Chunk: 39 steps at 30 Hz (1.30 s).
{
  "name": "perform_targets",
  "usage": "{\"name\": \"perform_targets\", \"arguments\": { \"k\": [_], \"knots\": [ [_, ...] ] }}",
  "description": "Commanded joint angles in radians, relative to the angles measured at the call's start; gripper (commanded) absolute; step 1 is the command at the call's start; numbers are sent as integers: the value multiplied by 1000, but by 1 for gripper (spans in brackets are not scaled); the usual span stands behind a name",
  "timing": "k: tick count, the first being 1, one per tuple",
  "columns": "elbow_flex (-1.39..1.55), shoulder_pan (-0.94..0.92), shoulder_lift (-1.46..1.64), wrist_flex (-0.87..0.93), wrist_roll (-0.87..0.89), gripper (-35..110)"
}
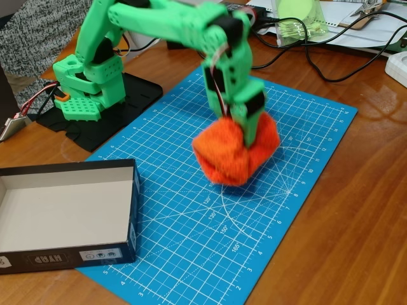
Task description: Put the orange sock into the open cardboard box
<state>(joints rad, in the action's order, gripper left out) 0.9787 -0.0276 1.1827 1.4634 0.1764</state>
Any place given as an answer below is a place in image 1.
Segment blue cutting mat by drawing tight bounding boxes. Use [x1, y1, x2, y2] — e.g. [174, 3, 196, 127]
[76, 62, 359, 305]

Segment red and black wires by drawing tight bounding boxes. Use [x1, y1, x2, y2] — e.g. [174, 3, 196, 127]
[18, 81, 61, 118]

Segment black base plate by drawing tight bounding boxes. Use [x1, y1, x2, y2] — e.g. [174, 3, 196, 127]
[36, 72, 163, 153]

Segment white paper sheets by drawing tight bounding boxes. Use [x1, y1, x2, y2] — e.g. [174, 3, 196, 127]
[247, 0, 407, 58]

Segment long black cable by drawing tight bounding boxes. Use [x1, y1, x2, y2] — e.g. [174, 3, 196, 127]
[254, 15, 407, 83]
[197, 9, 407, 69]

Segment green plastic part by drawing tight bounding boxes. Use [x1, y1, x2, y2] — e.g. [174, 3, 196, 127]
[389, 31, 407, 55]

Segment orange fuzzy sock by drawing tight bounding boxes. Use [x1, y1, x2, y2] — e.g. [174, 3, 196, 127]
[191, 112, 281, 187]

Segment black cardboard box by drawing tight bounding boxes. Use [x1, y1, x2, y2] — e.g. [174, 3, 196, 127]
[0, 158, 141, 276]

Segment slim black power adapter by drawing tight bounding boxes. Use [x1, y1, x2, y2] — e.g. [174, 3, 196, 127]
[222, 1, 268, 20]

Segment thin black cable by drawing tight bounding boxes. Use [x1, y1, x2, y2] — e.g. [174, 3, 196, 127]
[125, 37, 160, 52]

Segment person in grey knit sweater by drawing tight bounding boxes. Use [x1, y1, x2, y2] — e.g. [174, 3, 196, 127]
[0, 0, 95, 111]

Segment silver metal device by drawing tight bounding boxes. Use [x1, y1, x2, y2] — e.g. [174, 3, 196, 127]
[0, 116, 29, 142]

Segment green transparent plastic bag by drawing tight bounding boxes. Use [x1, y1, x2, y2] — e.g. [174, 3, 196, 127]
[273, 0, 330, 48]

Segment brown cardboard with metal clip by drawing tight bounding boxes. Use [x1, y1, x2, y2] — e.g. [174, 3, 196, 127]
[338, 0, 387, 31]

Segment white power strip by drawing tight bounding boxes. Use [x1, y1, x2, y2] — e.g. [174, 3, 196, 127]
[384, 50, 407, 90]

